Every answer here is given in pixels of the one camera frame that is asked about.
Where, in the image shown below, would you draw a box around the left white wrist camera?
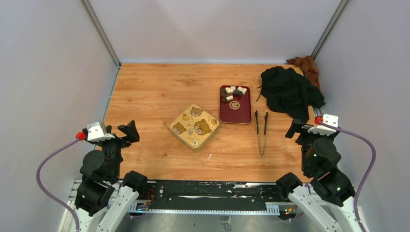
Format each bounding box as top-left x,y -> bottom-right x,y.
75,122 -> 115,143

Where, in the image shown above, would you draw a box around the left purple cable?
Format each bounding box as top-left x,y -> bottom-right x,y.
36,137 -> 82,232

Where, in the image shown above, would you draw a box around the black cloth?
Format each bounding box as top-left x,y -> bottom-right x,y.
259,66 -> 325,122

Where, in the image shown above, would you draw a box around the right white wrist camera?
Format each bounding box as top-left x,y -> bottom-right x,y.
308,114 -> 339,136

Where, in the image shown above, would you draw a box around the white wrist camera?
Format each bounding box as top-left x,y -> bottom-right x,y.
75,122 -> 115,143
308,114 -> 339,136

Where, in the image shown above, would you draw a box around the red chocolate tray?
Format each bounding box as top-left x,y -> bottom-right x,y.
219,85 -> 252,124

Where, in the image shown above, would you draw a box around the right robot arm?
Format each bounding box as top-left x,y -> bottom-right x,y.
276,117 -> 366,232

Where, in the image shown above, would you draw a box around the metal tongs black tips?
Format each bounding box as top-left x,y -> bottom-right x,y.
254,110 -> 269,156

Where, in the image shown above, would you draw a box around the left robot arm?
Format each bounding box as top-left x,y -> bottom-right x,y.
74,120 -> 148,232

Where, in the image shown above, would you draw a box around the silver tin lid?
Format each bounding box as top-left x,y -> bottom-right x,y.
169,104 -> 220,152

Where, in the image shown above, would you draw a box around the brown cloth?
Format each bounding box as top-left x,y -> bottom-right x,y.
286,56 -> 321,89

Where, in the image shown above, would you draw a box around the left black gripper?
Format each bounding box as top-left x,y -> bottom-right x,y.
96,119 -> 139,179

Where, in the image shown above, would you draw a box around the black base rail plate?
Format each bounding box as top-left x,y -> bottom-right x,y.
128,180 -> 294,216

